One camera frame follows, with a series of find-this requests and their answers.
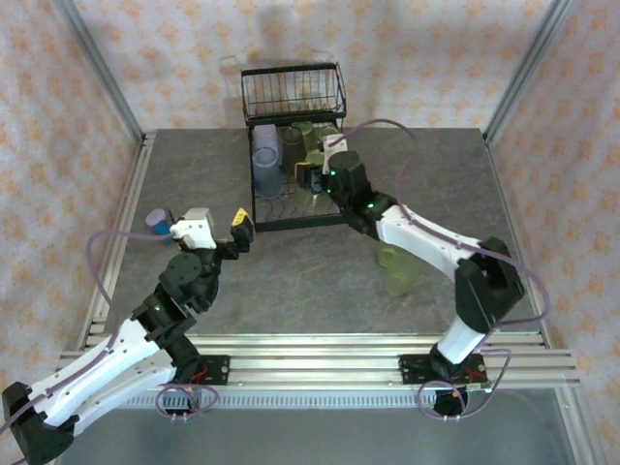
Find smoke grey translucent cup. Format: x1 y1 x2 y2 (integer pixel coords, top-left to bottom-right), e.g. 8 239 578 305
282 126 307 178

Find blue translucent plastic cup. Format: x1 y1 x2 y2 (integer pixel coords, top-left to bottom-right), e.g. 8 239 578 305
251 147 286 201

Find lilac plastic cup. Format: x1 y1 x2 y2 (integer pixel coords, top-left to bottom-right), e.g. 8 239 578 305
252 123 282 156

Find pale green frosted cup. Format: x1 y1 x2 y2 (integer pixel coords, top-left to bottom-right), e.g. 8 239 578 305
385 255 421 296

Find small blue purple cylinder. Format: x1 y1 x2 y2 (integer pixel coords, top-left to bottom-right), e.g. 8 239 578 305
145 207 173 246

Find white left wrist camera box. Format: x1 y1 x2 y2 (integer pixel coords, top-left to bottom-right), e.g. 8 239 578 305
169 206 217 252

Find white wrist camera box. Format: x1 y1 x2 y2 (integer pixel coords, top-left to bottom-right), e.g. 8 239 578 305
169 206 217 252
321 134 350 169

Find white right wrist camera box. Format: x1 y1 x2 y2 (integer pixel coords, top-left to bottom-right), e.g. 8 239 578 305
321 134 350 169

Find aluminium side rail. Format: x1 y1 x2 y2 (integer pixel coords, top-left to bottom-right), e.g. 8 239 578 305
76 131 157 351
481 130 554 350

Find black wire dish rack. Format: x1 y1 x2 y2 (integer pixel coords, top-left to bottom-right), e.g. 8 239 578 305
240 62 357 235

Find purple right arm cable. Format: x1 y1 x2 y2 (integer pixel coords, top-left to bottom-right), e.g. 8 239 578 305
336 118 551 421

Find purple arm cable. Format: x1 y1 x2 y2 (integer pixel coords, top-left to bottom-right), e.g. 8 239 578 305
0 230 220 437
336 118 551 421

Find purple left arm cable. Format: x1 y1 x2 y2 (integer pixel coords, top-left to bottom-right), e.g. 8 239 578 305
0 230 220 437

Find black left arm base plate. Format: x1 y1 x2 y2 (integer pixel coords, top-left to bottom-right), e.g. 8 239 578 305
142 355 232 388

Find aluminium front rail beams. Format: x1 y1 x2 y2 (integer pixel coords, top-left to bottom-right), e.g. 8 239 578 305
50 332 582 388

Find aluminium corner post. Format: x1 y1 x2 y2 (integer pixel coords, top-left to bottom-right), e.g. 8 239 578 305
481 0 577 145
51 0 146 141

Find grey slotted cable duct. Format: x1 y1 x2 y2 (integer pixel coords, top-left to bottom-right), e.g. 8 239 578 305
72 392 566 409

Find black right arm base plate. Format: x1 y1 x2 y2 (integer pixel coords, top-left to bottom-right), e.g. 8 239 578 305
396 353 490 387

